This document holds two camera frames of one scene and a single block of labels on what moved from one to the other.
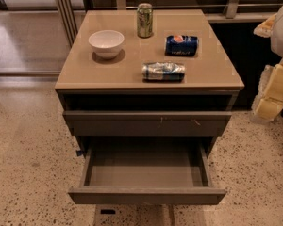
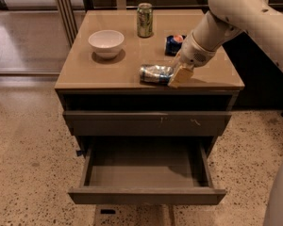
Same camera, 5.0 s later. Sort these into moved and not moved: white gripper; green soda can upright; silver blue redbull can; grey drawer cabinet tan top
Moved: white gripper
Not moved: grey drawer cabinet tan top; green soda can upright; silver blue redbull can
